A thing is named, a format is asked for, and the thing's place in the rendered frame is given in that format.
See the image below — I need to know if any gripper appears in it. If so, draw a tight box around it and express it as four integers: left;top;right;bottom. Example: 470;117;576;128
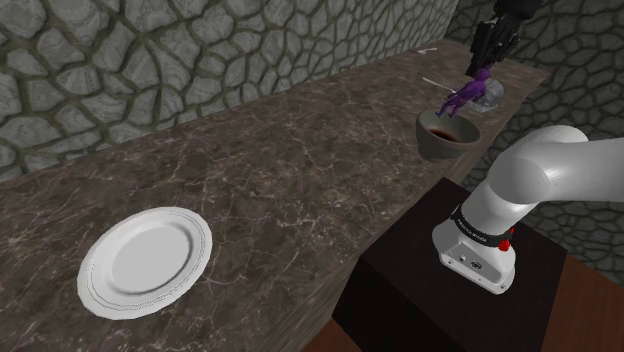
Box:
465;0;543;78

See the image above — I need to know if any purple figure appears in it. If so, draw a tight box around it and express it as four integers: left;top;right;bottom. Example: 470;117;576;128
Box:
435;67;493;120

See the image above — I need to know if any clear glass cup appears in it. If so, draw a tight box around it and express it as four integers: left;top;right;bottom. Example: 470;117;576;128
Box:
470;77;506;114

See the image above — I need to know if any white long utensil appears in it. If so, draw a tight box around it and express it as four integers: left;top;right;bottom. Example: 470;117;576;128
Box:
421;76;458;94

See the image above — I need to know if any grey bowl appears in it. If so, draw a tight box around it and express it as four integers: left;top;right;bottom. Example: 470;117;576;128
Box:
415;108;484;163

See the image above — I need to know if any dark robot stand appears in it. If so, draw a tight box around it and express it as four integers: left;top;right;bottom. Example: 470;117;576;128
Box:
331;176;570;352

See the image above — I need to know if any white plate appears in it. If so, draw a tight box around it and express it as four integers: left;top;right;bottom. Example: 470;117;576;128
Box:
76;206;214;321

